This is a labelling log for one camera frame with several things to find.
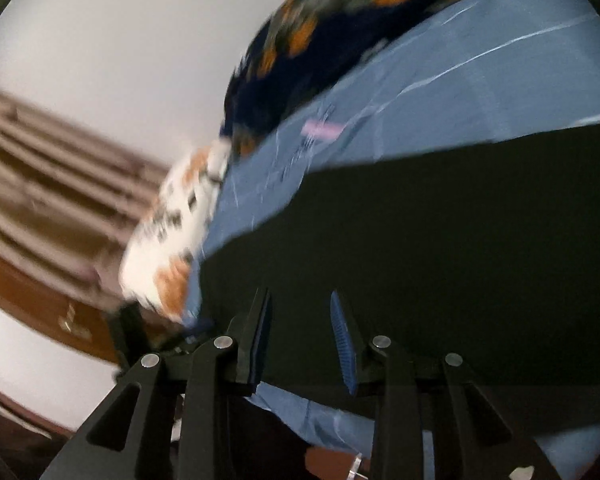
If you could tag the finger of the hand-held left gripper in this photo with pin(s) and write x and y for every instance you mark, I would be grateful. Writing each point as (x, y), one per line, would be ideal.
(192, 337)

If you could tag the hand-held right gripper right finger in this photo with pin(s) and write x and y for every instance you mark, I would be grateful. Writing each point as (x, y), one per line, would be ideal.
(344, 345)

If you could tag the blue bed sheet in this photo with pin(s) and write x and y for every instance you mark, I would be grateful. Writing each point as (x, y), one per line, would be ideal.
(455, 60)

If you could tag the white orange printed pillow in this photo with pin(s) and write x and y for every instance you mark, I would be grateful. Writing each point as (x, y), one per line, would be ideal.
(175, 230)

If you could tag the brown wooden slatted furniture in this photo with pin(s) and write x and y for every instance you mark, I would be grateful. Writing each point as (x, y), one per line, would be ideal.
(45, 185)

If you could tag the pink label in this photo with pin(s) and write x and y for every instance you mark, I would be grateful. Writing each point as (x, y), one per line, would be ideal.
(322, 130)

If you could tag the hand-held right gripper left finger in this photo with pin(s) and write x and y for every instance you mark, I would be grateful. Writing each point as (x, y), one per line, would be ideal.
(260, 345)

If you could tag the dark blue orange printed blanket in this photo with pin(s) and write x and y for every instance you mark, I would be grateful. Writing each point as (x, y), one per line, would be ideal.
(330, 50)

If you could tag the black pants with orange lining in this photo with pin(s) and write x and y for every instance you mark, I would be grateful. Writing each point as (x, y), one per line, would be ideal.
(430, 260)

